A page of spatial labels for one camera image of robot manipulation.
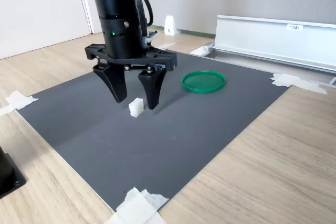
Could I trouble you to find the small white plastic terminal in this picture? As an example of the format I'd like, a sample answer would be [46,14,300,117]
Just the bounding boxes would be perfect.
[128,98,144,118]

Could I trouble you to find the round green lid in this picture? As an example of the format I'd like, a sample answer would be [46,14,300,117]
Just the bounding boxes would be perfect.
[181,70,227,94]

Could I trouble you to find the white tape piece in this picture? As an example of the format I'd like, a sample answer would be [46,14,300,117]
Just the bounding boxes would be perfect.
[269,72,329,95]
[154,42,177,51]
[103,187,169,224]
[0,90,39,117]

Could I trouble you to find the dark grey mat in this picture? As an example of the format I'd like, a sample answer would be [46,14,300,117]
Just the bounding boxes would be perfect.
[16,49,291,212]

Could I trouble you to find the small white table bracket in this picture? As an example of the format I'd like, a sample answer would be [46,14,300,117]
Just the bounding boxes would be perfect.
[164,15,179,36]

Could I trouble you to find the silver cable duct tray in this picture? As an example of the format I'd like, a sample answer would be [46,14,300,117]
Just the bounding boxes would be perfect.
[188,41,336,89]

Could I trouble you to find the black camera cable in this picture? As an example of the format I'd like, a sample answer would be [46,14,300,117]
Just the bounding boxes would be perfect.
[128,0,155,49]

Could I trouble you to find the silver cable duct lid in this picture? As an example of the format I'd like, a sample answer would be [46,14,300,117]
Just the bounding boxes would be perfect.
[213,14,336,74]

